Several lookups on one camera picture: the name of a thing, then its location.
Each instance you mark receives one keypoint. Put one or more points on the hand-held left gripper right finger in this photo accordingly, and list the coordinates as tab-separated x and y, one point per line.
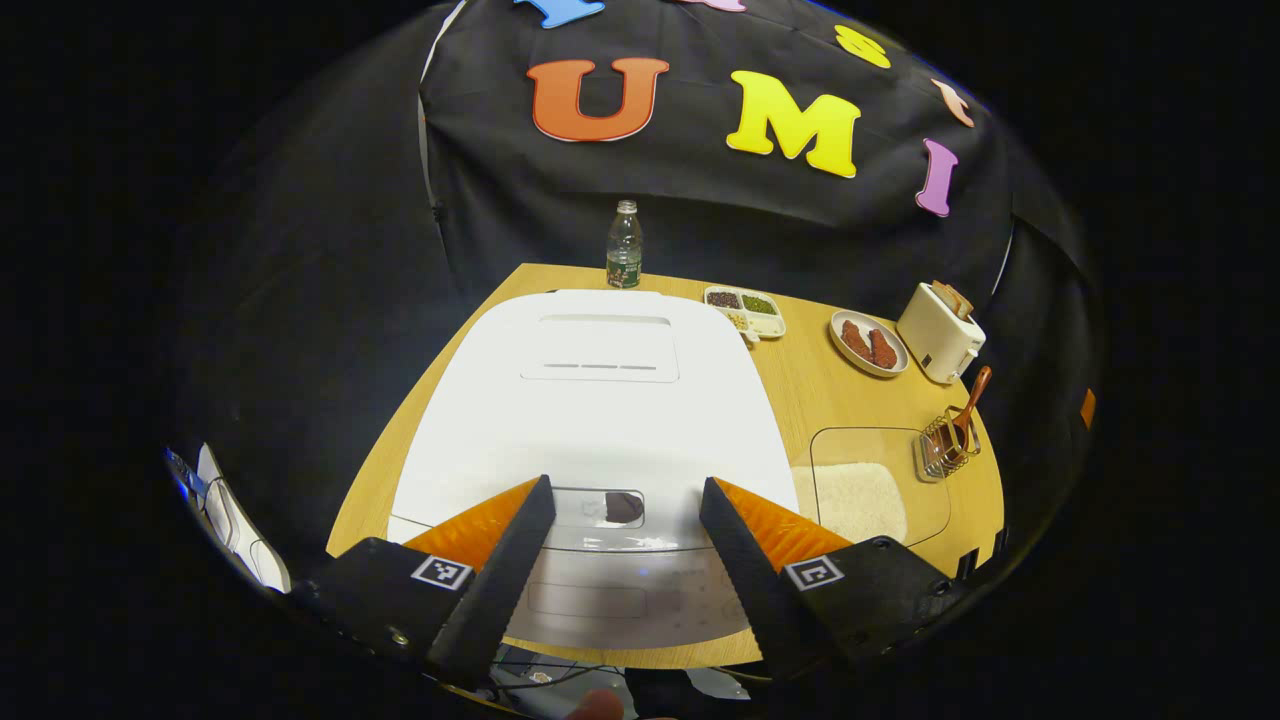
745	580

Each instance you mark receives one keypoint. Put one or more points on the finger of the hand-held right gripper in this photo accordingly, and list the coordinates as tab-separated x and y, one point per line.
1088	408

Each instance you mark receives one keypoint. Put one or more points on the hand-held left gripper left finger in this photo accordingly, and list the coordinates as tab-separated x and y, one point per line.
495	590

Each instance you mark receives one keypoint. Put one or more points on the dark rice cooker button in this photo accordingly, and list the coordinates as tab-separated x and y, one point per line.
624	508

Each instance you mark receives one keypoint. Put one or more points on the white rice cooker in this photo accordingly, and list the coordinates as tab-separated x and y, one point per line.
600	430

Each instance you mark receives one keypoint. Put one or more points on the clear plastic rice box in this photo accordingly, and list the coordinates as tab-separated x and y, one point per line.
925	470

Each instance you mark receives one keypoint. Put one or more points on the toasted bread slice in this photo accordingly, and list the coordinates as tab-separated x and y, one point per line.
945	298
962	300

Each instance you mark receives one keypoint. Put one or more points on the white toaster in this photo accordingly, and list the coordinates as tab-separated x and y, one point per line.
935	340

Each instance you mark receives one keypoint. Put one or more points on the brown meat piece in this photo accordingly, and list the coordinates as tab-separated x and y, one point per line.
883	349
857	340

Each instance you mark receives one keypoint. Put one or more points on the white round plate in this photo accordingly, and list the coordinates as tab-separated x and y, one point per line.
840	350

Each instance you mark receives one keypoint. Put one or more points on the white flat object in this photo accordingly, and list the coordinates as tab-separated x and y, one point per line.
235	530

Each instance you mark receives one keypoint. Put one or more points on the white divided condiment dish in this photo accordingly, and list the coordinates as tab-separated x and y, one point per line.
745	312

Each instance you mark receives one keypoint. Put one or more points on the computer monitor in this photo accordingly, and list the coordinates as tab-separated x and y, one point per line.
190	480

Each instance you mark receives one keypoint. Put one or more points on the black backdrop cloth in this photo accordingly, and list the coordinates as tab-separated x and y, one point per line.
330	300

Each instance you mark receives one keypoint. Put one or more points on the clear plastic water bottle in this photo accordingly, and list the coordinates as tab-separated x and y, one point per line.
624	255

